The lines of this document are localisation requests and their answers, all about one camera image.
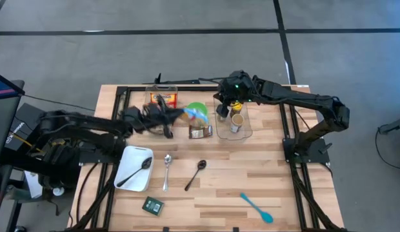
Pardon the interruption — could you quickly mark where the black case white lettering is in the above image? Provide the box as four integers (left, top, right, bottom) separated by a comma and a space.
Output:
5, 102, 43, 152

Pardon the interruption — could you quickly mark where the tan-lid spice jar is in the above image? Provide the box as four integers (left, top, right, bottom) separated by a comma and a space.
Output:
230, 113, 245, 133

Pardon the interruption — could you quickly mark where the thin black cable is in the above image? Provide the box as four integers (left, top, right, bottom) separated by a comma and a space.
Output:
24, 93, 96, 112

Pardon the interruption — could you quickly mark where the silver metal spoon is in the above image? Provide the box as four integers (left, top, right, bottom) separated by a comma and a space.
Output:
162, 152, 174, 193

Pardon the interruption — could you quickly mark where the white rectangular dish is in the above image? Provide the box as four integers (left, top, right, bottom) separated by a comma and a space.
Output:
114, 145, 155, 193

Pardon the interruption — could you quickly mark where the black floor cable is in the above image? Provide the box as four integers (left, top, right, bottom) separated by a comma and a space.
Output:
375, 124, 400, 171

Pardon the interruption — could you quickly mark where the black metal table frame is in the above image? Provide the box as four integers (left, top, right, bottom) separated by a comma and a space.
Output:
67, 84, 349, 232

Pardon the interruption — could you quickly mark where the teal plastic spoon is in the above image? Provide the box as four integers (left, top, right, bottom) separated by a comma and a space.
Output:
240, 192, 274, 224

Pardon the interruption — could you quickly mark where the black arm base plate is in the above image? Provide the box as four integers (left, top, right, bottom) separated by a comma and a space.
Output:
283, 137, 330, 164
79, 150, 122, 164

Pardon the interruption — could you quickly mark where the orange red noodle packet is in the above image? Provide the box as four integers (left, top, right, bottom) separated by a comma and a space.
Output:
150, 92, 177, 109

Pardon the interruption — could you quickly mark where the yellow cable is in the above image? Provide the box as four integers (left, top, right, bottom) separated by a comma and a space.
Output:
12, 133, 45, 154

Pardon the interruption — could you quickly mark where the green plastic bowl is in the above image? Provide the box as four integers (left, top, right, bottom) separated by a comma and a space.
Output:
186, 101, 208, 117

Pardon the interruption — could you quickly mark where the dark green tea packet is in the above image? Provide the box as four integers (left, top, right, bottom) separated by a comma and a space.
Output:
141, 196, 165, 217

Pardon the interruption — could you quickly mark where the black computer monitor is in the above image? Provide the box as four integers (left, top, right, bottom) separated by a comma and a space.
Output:
0, 70, 26, 168

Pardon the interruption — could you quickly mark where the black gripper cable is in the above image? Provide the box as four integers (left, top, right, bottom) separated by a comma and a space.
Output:
198, 76, 226, 97
145, 102, 175, 139

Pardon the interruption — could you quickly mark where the black spoon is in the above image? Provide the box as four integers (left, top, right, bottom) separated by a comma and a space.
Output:
116, 157, 153, 188
184, 159, 207, 192

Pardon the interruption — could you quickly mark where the brown snack packet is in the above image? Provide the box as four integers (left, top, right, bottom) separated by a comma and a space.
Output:
188, 124, 214, 140

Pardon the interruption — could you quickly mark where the grey metal stand foot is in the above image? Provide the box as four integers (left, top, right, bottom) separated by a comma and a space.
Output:
378, 116, 400, 135

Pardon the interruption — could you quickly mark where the blue ramen packet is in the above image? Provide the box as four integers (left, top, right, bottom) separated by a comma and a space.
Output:
182, 107, 210, 129

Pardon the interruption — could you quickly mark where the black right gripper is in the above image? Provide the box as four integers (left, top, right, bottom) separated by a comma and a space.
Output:
214, 70, 256, 112

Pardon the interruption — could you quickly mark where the yellow-lid spice jar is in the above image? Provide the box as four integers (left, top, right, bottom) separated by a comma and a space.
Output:
231, 101, 243, 119

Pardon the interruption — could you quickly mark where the clear plastic bin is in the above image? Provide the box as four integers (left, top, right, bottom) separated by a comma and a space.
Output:
143, 84, 179, 135
213, 92, 254, 141

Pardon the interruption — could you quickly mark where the thick black cable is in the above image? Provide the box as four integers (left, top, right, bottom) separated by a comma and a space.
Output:
75, 162, 101, 226

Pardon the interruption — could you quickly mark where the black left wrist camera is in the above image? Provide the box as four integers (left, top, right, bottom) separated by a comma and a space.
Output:
154, 95, 167, 112

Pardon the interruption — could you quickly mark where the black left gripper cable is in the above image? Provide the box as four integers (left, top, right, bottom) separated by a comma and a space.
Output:
145, 102, 175, 139

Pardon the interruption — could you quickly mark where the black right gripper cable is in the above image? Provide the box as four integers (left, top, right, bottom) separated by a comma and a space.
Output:
198, 76, 226, 97

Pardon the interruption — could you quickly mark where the white paper box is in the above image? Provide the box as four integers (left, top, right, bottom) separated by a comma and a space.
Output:
25, 170, 43, 199

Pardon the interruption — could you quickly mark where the black camera bracket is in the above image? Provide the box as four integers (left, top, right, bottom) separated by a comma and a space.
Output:
142, 73, 201, 86

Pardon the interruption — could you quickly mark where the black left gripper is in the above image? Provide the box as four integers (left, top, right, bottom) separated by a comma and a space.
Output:
130, 102, 187, 138

